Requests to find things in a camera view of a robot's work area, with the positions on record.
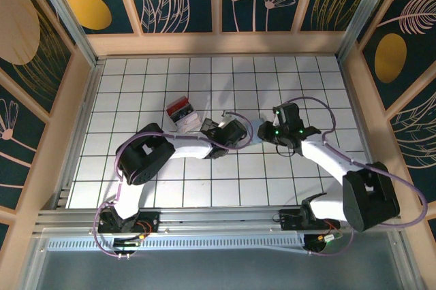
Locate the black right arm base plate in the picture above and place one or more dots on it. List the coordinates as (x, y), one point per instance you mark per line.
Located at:
(289, 222)

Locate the aluminium cross rail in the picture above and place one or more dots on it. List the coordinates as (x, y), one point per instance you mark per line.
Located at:
(221, 216)

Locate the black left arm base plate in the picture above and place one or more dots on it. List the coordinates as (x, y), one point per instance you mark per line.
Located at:
(151, 222)

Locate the aluminium corner post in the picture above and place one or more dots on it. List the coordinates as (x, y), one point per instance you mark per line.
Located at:
(66, 14)
(365, 14)

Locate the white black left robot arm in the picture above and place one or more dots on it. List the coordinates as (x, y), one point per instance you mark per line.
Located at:
(190, 148)

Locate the clear acrylic card box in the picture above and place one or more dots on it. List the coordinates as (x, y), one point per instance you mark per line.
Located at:
(170, 118)

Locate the grey metal panel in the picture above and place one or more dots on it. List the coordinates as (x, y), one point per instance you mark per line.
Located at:
(204, 269)

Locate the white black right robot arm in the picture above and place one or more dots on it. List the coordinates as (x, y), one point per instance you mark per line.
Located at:
(327, 164)

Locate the white floral card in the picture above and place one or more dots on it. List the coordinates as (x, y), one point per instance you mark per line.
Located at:
(189, 125)

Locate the aluminium side rail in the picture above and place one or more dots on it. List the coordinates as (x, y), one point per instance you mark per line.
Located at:
(81, 133)
(362, 133)

